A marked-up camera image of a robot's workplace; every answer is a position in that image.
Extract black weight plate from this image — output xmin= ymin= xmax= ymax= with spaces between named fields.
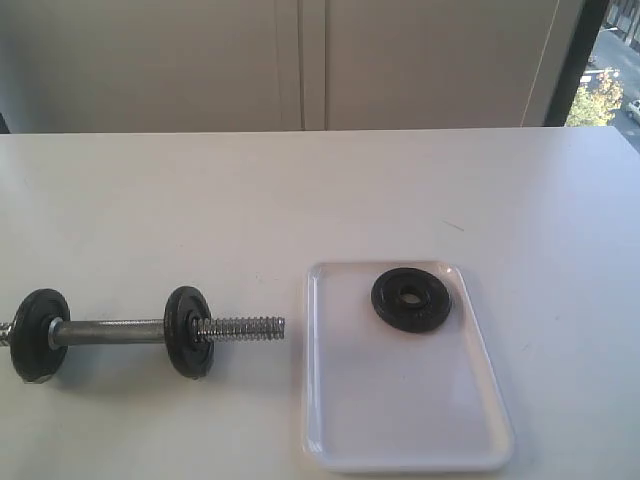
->
xmin=371 ymin=267 xmax=452 ymax=334
xmin=163 ymin=286 xmax=214 ymax=379
xmin=10 ymin=288 xmax=70 ymax=383

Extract black window frame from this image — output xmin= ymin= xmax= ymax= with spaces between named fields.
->
xmin=543 ymin=0 xmax=609 ymax=127

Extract chrome threaded dumbbell bar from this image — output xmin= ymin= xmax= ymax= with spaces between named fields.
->
xmin=0 ymin=314 xmax=287 ymax=348

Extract beige cabinet doors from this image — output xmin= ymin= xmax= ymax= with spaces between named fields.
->
xmin=1 ymin=1 xmax=582 ymax=133

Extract white plastic tray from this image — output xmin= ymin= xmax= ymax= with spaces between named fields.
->
xmin=302 ymin=261 xmax=514 ymax=474

